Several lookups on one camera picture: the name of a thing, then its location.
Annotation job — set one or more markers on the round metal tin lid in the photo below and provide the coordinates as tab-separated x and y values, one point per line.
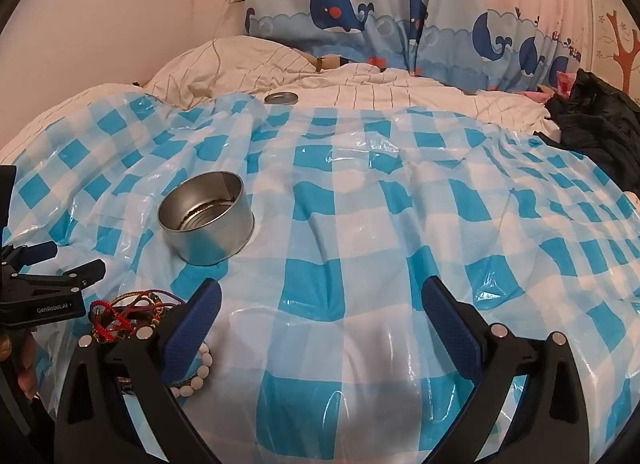
281	98

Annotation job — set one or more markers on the pink packet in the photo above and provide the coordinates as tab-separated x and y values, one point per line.
562	82

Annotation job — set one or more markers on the wooden object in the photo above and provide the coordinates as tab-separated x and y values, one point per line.
327	63

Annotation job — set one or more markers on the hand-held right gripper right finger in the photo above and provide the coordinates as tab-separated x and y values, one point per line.
450	324

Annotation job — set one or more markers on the black clothing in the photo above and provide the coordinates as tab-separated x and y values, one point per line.
595	113

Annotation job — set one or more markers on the round metal tin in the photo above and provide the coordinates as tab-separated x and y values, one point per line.
210	236

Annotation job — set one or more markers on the white striped quilt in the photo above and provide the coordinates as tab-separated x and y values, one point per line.
350	81

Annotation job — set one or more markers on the whale print curtain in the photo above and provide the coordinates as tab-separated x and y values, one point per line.
350	8

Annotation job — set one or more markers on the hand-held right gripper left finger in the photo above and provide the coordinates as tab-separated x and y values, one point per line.
200	324

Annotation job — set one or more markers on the person's left hand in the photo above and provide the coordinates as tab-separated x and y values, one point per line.
22	359

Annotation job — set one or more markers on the tree wall sticker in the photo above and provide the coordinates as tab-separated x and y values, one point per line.
625	53

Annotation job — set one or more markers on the blue checked plastic sheet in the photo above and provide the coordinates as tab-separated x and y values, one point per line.
350	244

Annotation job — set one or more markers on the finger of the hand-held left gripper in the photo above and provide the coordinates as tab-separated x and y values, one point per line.
65	276
37	251

